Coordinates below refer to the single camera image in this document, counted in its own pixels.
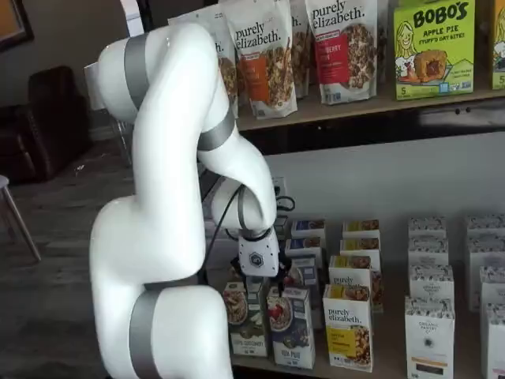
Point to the dark framed picture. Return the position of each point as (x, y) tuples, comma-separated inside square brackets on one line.
[(12, 19)]

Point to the white organic pantry box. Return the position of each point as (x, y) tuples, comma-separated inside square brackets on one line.
[(485, 225), (485, 252), (430, 282), (430, 335), (495, 343), (426, 227), (428, 252), (493, 284)]

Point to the yellow white granola box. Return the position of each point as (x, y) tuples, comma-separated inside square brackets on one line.
[(349, 272), (361, 228), (361, 245), (347, 335)]

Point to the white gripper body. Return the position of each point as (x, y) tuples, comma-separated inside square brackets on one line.
[(258, 256)]

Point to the white cabinet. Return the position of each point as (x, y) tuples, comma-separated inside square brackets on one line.
[(129, 17)]

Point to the green Bobo's oat bites box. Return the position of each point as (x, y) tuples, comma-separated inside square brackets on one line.
[(434, 51)]

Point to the clear acrylic chair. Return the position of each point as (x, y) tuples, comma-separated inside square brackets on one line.
[(91, 87)]

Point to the black metal wood shelf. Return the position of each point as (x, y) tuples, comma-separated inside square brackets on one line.
[(355, 126)]

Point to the white granola bag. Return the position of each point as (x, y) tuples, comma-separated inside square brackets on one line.
[(301, 47)]

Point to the orange label granola bag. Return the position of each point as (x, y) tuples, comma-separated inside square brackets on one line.
[(260, 51)]

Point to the blue label granola bag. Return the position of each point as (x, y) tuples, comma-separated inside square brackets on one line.
[(229, 79)]

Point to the brown leather armchair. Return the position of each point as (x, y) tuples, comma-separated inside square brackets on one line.
[(47, 130)]

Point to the red label granola bag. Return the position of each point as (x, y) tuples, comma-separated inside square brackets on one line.
[(343, 51)]

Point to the grey stool white legs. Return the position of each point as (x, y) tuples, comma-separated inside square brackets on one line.
[(3, 181)]

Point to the yellow Bobo's box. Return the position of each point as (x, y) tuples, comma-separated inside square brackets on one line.
[(499, 47)]

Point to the white wall outlet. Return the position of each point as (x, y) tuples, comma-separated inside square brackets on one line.
[(280, 185)]

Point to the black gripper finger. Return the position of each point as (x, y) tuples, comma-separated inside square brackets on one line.
[(285, 272), (236, 268)]

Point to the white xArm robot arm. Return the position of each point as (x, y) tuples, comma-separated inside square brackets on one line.
[(158, 197)]

